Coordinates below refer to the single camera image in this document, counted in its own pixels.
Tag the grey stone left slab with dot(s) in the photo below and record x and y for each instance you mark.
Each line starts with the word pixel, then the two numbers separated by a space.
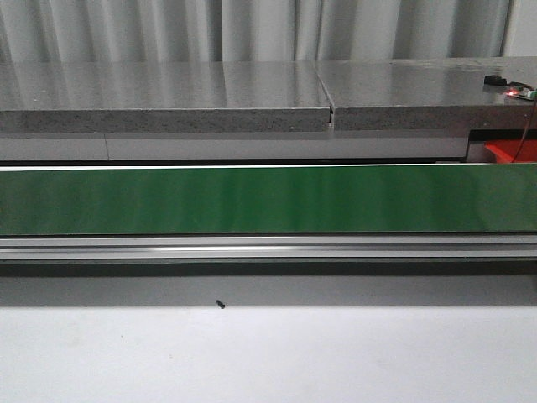
pixel 170 97

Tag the grey pleated curtain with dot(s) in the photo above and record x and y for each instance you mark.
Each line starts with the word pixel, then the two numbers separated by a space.
pixel 71 31

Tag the grey stone right slab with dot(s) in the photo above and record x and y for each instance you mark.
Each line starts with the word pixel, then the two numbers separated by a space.
pixel 425 94

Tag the small black sensor box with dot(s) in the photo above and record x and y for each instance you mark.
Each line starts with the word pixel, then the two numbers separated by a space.
pixel 493 80

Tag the aluminium conveyor frame rail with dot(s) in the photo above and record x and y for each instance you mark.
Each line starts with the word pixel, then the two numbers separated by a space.
pixel 336 254

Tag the green circuit board red LED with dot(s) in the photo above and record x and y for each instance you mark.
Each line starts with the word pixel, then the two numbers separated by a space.
pixel 526 93

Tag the red plastic bin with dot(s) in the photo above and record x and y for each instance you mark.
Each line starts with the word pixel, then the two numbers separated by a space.
pixel 506 151

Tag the green conveyor belt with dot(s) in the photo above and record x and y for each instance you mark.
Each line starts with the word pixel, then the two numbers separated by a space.
pixel 302 199

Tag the grey stone slab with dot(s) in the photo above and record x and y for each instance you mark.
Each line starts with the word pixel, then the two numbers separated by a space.
pixel 170 97
pixel 425 94

